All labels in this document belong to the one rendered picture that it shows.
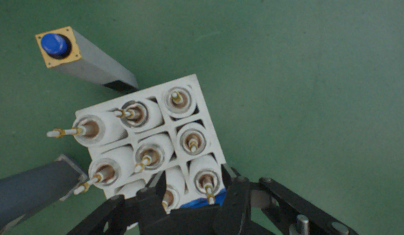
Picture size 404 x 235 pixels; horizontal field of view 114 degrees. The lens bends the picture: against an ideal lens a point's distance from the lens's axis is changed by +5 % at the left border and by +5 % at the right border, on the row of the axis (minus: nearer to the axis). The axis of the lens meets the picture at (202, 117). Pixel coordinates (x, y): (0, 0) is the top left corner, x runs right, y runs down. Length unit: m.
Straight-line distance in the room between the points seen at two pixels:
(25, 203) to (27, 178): 0.08
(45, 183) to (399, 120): 1.60
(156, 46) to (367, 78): 1.07
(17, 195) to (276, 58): 1.05
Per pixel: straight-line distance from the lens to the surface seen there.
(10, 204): 0.65
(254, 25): 0.81
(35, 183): 0.70
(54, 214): 0.94
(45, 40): 0.42
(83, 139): 0.45
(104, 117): 0.43
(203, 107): 0.43
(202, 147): 0.37
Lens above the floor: 0.61
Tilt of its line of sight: 85 degrees down
